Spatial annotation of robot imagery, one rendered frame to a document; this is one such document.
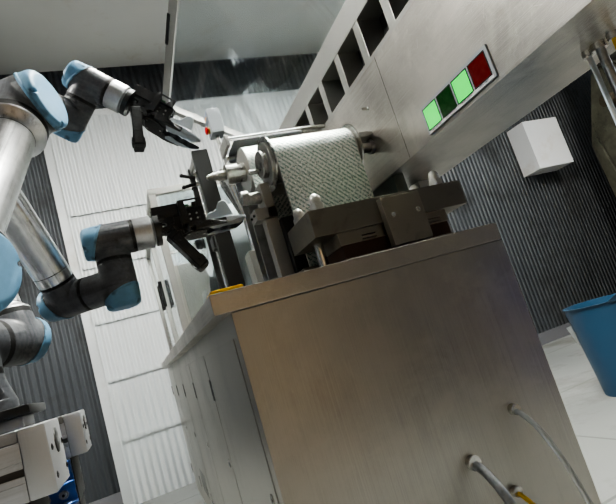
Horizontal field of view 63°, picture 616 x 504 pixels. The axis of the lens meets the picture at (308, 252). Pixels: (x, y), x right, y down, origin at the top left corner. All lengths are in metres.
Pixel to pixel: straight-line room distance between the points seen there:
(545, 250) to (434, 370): 5.24
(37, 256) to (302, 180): 0.63
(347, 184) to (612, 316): 2.04
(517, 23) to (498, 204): 4.99
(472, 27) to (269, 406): 0.84
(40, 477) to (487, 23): 1.06
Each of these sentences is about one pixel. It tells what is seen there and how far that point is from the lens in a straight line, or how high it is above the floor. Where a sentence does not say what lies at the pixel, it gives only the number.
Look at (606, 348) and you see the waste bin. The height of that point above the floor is 0.27.
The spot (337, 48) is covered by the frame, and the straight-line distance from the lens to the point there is 1.66.
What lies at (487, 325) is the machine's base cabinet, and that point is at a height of 0.69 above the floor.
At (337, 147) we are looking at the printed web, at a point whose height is 1.24.
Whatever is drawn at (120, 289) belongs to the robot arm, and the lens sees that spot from 1.14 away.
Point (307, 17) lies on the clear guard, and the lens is 1.72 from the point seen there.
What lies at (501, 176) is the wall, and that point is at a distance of 6.18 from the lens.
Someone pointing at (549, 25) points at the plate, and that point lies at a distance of 1.02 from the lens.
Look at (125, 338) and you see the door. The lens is 4.24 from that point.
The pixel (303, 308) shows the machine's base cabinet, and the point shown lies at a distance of 0.95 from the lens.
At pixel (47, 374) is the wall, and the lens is 4.31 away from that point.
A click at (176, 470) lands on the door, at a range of 4.27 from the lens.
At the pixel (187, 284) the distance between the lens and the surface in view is 2.24.
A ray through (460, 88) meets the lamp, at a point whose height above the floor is 1.18.
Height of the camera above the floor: 0.77
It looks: 9 degrees up
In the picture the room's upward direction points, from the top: 17 degrees counter-clockwise
